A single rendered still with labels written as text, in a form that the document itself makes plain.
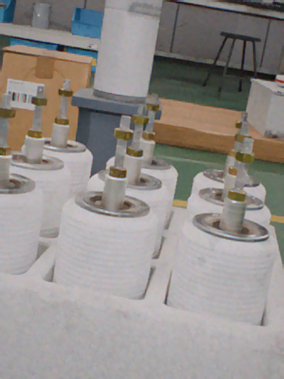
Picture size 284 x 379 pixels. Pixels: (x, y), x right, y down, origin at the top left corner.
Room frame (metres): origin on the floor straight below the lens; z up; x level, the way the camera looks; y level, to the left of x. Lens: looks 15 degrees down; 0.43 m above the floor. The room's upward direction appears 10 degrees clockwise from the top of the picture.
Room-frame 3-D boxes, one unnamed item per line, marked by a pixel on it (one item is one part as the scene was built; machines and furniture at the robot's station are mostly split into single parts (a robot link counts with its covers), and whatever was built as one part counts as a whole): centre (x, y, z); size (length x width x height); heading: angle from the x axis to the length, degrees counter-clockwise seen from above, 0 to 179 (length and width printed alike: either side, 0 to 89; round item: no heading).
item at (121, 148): (0.63, 0.03, 0.30); 0.01 x 0.01 x 0.08; 10
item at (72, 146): (0.87, 0.12, 0.25); 0.08 x 0.08 x 0.01
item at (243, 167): (0.62, -0.09, 0.30); 0.01 x 0.01 x 0.08; 45
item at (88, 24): (5.46, 0.59, 0.36); 0.50 x 0.38 x 0.21; 2
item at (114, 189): (0.63, 0.03, 0.26); 0.02 x 0.02 x 0.03
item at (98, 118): (1.12, 0.07, 0.15); 0.15 x 0.15 x 0.30; 2
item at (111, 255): (0.63, 0.03, 0.16); 0.10 x 0.10 x 0.18
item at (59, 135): (0.87, 0.12, 0.26); 0.02 x 0.02 x 0.03
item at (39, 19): (5.37, 1.03, 0.35); 0.16 x 0.15 x 0.19; 92
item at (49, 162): (0.76, 0.14, 0.25); 0.08 x 0.08 x 0.01
